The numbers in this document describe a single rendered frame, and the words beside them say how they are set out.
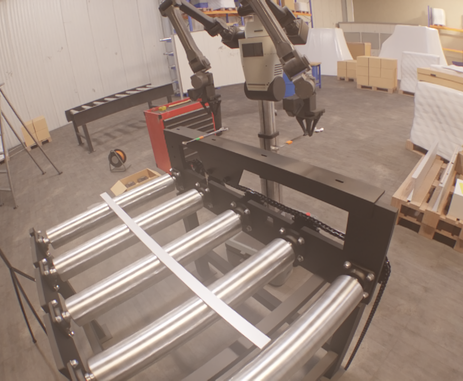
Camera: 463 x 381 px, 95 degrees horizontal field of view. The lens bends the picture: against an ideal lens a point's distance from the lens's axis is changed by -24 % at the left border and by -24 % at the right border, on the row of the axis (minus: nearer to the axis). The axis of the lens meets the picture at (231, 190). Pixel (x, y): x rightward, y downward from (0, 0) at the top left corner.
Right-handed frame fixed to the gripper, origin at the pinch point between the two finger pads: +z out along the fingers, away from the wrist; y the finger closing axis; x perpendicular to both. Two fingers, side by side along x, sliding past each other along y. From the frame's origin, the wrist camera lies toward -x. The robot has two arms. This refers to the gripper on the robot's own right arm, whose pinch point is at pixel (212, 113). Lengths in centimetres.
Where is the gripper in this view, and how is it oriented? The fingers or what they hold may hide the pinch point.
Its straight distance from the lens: 137.0
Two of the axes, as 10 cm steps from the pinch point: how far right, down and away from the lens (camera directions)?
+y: 6.4, 3.2, -7.0
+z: 1.2, 8.6, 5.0
